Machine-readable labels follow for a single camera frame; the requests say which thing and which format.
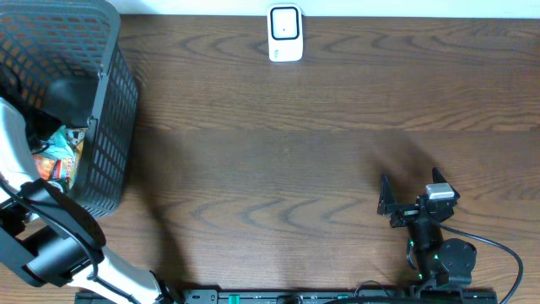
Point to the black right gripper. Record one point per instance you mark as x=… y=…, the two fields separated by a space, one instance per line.
x=405 y=212

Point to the yellow antibacterial wipes bag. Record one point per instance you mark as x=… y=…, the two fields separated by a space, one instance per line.
x=66 y=170

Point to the light teal wipes pack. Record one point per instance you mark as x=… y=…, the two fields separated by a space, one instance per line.
x=58 y=147

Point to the orange tissue pack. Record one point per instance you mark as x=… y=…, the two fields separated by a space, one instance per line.
x=44 y=166

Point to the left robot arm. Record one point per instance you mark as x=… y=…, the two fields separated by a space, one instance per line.
x=47 y=238

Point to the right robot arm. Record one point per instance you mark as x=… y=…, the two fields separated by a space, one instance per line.
x=440 y=262

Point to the white barcode scanner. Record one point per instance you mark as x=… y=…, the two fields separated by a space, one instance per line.
x=285 y=33

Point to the dark grey plastic basket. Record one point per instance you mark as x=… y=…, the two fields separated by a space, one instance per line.
x=68 y=63

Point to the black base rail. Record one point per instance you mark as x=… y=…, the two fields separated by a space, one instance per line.
x=320 y=297

